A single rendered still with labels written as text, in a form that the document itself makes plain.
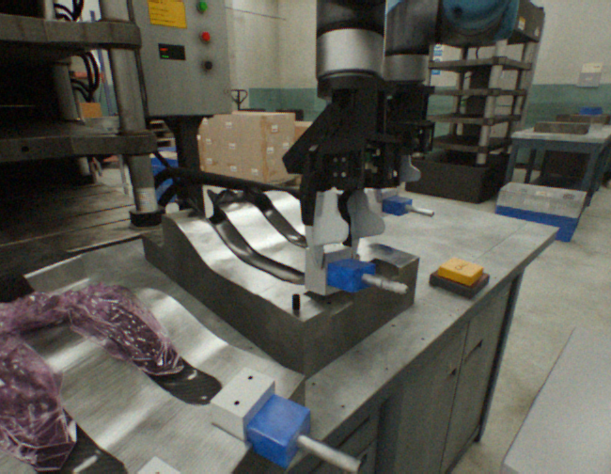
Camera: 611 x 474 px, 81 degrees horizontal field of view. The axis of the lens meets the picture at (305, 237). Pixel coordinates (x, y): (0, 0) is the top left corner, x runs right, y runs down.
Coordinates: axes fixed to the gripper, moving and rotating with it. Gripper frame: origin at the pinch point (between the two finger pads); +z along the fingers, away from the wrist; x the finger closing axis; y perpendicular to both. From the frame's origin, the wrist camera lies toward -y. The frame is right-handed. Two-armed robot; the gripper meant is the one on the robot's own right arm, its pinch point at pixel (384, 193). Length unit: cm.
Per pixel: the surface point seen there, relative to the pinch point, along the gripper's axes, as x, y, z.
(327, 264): -31.0, 13.4, 0.8
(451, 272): -0.6, 15.9, 11.6
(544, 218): 284, -29, 78
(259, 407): -46, 19, 8
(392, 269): -15.7, 12.9, 6.9
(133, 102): -25, -60, -17
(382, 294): -20.2, 14.4, 8.9
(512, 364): 98, 10, 95
